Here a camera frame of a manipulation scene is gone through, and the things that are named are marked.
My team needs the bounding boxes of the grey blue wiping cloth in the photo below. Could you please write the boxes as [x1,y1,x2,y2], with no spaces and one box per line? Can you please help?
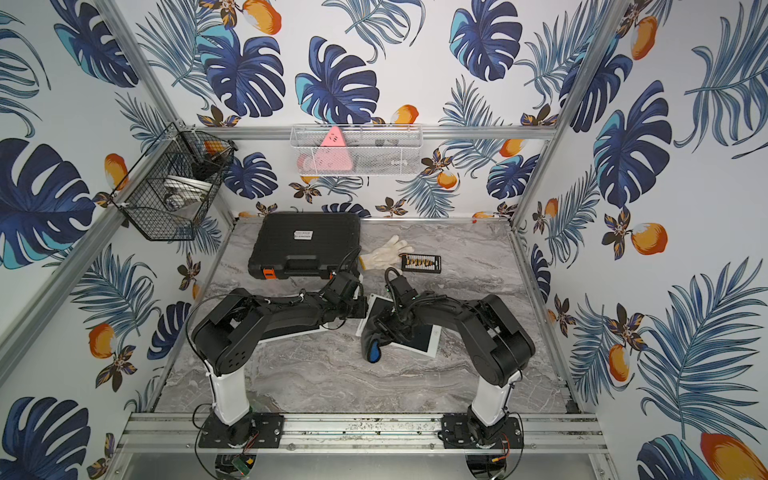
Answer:
[361,311,395,364]

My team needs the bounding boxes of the white drawing tablet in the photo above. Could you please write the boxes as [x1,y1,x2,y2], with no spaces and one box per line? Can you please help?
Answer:
[259,327,326,344]
[356,294,441,358]

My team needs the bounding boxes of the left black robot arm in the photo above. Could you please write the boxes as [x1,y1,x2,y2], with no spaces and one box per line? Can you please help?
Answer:
[189,248,367,449]

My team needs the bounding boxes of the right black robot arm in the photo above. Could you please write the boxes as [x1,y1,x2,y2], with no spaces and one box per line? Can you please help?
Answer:
[361,267,536,448]

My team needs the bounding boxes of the white knit work glove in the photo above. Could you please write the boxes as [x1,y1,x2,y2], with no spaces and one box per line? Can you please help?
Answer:
[359,235,414,271]

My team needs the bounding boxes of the black screwdriver bit box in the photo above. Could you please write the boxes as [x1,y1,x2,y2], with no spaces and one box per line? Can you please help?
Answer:
[400,253,442,274]

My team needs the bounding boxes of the black plastic tool case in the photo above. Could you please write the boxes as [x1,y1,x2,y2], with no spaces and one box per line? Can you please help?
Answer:
[248,212,361,280]

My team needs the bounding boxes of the pink triangular paper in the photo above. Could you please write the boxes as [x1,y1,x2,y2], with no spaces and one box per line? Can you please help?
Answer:
[306,126,354,173]

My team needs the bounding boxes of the silver object in basket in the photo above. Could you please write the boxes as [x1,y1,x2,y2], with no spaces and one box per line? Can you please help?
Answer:
[162,176,212,212]

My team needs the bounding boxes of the clear mesh wall shelf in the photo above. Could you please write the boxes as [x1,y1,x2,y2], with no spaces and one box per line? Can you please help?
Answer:
[290,124,423,176]

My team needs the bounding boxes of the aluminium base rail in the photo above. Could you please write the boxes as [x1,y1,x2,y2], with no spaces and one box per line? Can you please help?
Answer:
[117,413,608,454]

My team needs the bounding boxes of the black wire basket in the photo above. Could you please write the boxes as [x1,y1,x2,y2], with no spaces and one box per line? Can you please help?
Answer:
[109,123,237,241]

